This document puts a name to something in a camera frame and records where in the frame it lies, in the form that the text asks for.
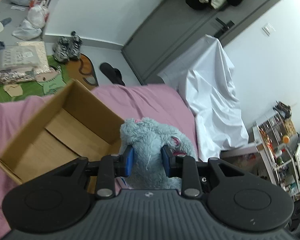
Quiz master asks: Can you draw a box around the grey fluffy plush toy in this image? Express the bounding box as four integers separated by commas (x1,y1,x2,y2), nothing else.
120,118,198,190

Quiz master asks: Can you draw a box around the pink bed sheet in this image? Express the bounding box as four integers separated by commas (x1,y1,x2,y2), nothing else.
0,85,197,239

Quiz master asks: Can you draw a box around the brown cardboard box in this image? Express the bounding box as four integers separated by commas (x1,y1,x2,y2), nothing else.
0,81,124,184

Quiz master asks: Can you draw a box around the black slipper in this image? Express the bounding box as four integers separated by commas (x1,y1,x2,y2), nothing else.
99,62,125,86

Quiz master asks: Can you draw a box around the white draped cloth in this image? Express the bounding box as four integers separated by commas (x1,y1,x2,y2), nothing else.
158,35,249,161

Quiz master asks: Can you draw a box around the white shelf with clutter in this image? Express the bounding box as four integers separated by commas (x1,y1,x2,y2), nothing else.
221,101,300,201

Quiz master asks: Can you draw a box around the green cartoon floor mat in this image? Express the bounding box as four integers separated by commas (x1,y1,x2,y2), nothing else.
0,52,99,104

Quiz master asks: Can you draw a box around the zebra pattern sneaker left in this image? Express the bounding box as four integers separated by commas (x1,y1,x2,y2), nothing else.
52,37,70,63

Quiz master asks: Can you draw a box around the zebra pattern sneaker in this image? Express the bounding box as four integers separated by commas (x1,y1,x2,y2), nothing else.
52,37,70,63
69,31,82,61

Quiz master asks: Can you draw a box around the zebra pattern sneaker right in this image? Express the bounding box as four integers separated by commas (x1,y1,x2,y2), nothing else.
69,31,82,61

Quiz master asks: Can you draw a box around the grey door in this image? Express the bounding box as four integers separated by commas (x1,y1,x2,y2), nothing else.
122,0,280,85

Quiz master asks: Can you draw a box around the packaged bedding in plastic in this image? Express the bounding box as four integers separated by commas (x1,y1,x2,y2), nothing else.
0,41,50,85

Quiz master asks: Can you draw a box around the white plastic bag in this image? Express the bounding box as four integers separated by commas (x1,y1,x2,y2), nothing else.
12,1,49,41

